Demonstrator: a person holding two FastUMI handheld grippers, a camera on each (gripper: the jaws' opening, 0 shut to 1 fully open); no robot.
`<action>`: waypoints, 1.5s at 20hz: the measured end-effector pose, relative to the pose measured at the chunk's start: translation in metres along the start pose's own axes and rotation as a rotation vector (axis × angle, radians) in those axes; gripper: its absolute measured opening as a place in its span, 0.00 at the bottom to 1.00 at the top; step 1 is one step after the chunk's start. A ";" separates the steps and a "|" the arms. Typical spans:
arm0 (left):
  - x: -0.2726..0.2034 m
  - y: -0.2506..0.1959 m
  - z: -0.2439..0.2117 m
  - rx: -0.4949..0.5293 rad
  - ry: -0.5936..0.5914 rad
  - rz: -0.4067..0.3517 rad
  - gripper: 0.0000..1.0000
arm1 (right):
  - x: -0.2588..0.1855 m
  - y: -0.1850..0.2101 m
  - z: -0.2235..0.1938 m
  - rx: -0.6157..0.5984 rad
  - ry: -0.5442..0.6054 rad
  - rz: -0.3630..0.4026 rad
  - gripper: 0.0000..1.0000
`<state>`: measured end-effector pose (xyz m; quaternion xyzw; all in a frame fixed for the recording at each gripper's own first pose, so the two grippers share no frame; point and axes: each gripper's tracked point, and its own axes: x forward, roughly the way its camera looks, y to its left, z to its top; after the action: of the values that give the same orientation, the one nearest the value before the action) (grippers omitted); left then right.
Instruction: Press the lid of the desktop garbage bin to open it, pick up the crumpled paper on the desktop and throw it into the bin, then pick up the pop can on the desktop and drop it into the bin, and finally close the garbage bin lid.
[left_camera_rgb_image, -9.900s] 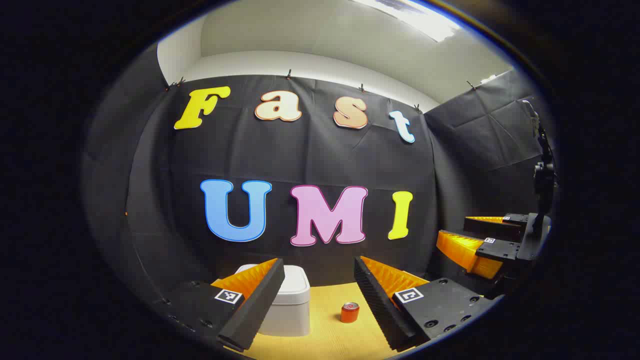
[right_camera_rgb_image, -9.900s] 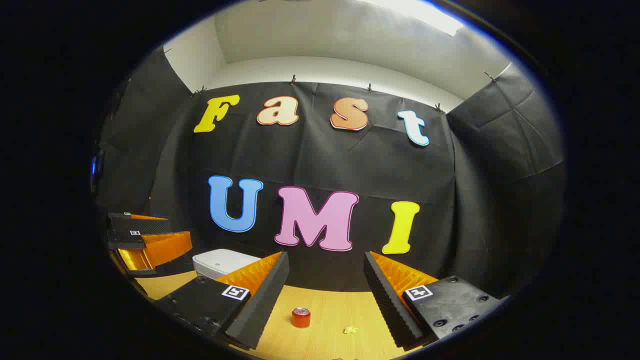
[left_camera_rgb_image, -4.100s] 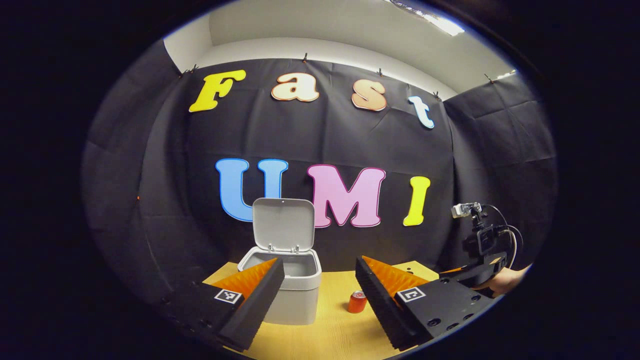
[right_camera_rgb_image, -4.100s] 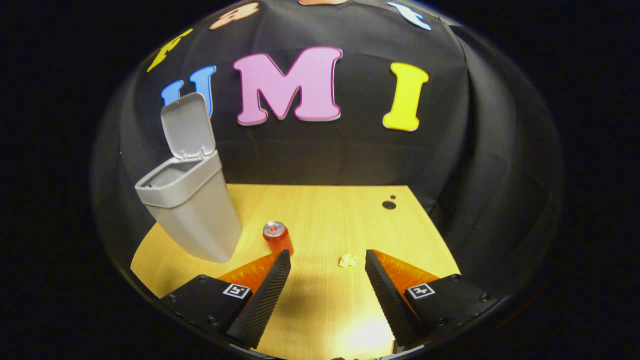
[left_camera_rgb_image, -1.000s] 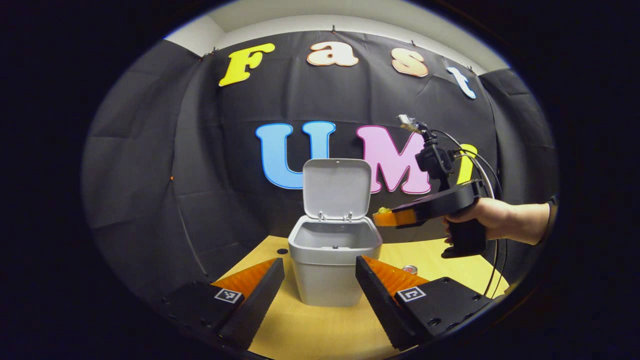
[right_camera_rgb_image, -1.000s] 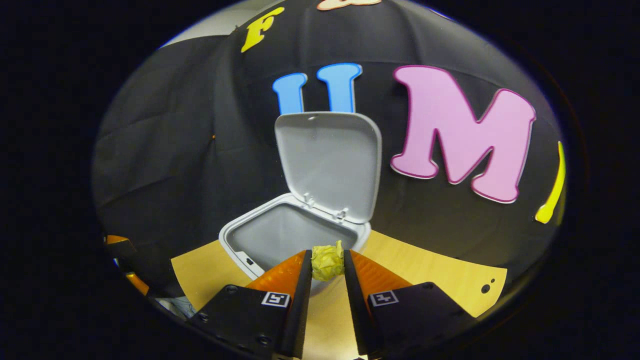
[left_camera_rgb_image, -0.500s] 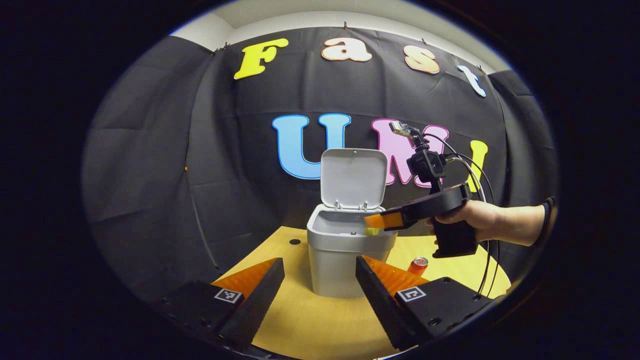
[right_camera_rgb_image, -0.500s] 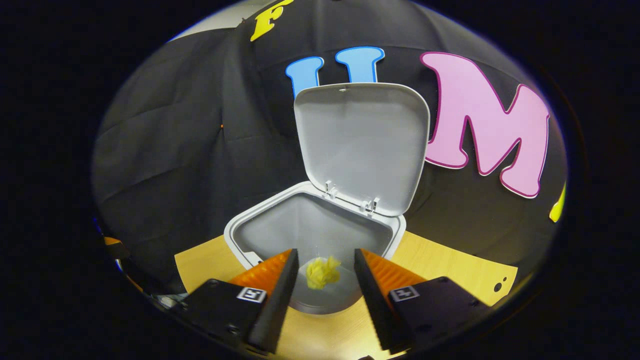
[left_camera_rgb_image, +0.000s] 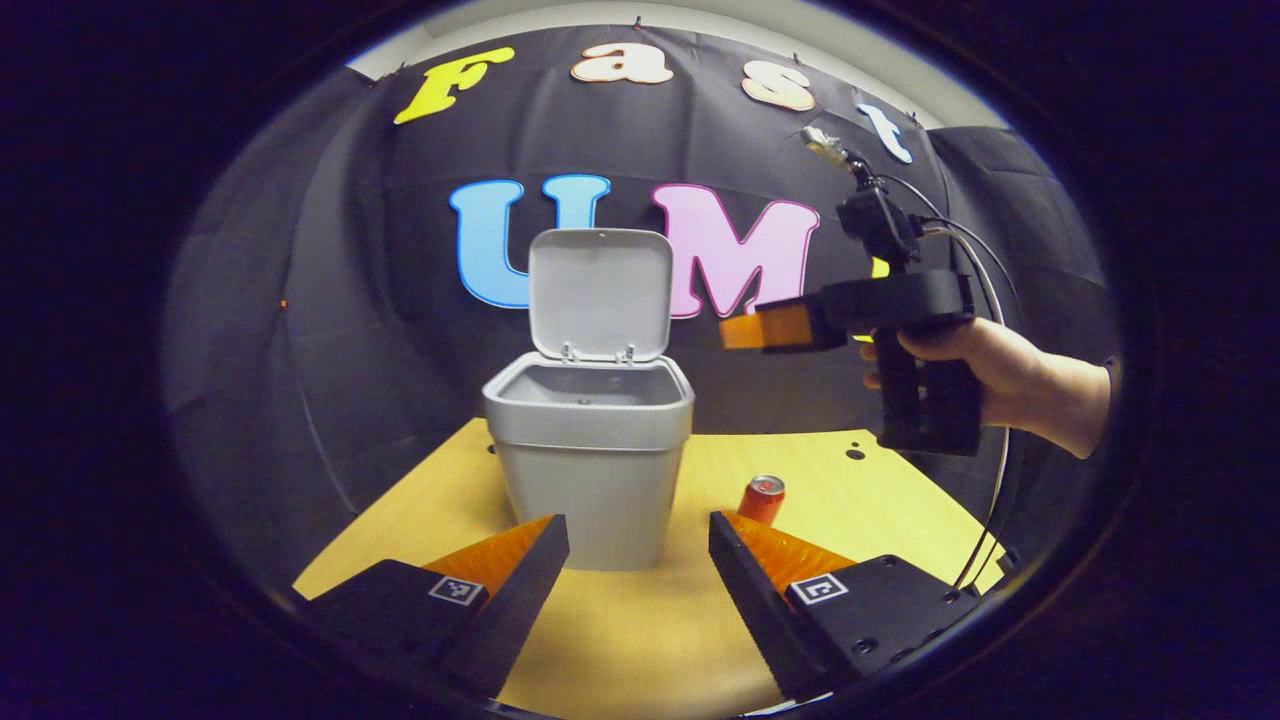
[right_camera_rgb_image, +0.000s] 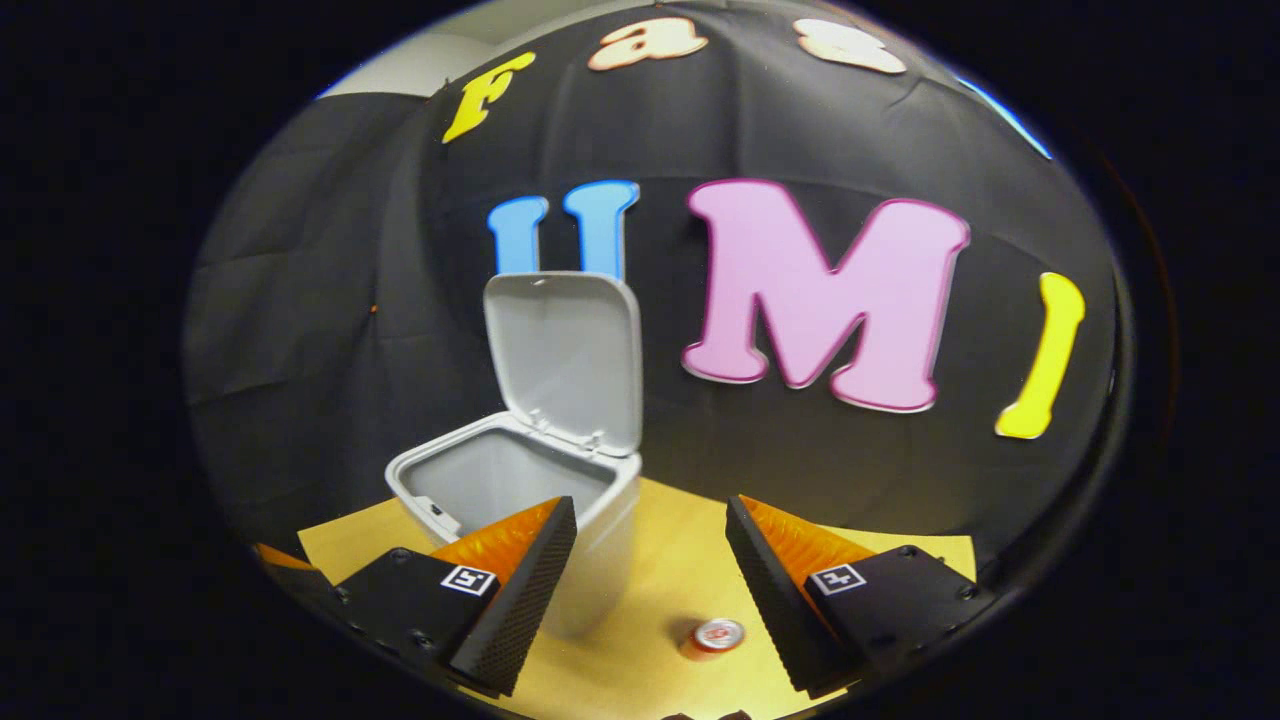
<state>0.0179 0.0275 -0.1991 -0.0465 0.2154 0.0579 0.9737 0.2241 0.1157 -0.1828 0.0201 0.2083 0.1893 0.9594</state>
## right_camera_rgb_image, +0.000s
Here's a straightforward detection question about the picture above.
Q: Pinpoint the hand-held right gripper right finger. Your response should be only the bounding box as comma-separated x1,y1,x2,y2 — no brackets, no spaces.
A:
725,494,1001,699

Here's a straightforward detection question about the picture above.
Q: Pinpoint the white desktop garbage bin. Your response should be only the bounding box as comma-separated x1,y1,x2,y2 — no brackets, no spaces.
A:
385,270,644,641

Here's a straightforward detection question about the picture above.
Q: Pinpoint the wooden desktop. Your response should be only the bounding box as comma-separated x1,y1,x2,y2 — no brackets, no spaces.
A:
297,478,976,720

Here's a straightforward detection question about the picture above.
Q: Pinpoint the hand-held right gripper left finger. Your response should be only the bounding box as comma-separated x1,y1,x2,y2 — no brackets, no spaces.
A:
335,496,579,699

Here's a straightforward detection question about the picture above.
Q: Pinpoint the black backdrop cloth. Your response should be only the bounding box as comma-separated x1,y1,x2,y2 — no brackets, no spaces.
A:
183,0,1136,581

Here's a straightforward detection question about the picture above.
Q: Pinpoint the red pop can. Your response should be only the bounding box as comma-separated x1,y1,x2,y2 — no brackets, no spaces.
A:
680,618,747,661

